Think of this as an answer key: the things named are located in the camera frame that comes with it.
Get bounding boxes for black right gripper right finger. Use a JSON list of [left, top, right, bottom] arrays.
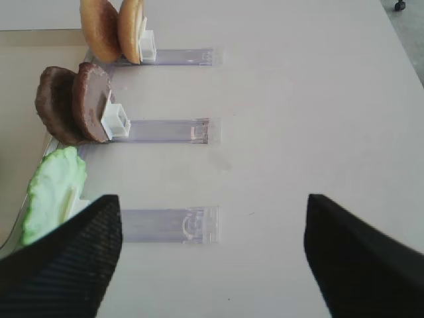
[[303, 194, 423, 317]]

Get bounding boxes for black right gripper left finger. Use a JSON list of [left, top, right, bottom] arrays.
[[1, 195, 123, 317]]

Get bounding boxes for green lettuce leaf in rack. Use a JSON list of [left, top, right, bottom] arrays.
[[21, 146, 87, 246]]

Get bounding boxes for far brown meat patty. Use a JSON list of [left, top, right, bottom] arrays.
[[34, 66, 89, 146]]

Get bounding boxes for brown meat patty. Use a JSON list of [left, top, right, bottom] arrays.
[[34, 66, 89, 146], [72, 62, 111, 143]]

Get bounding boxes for near brown meat patty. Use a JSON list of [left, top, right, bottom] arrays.
[[72, 62, 111, 143]]

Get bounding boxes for far bread bun slice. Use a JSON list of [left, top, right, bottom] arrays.
[[79, 0, 121, 63]]

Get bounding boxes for bread bun slice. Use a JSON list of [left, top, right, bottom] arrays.
[[117, 0, 144, 64], [79, 0, 121, 63]]

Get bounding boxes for near bread bun slice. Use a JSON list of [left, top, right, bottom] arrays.
[[117, 0, 144, 64]]

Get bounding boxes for cream plastic tray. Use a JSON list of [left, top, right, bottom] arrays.
[[1, 30, 87, 242]]

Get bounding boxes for white patty pusher block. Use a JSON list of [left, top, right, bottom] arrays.
[[101, 102, 131, 140]]

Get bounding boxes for white bun pusher block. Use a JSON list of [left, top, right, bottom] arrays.
[[138, 30, 157, 62]]

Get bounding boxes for clear lettuce rack rail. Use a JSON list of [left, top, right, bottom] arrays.
[[121, 206, 219, 244]]

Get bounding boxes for clear patty rack rail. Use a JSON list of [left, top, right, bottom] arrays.
[[52, 117, 221, 146]]

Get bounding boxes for clear bun rack rail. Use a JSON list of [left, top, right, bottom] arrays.
[[84, 48, 223, 67]]

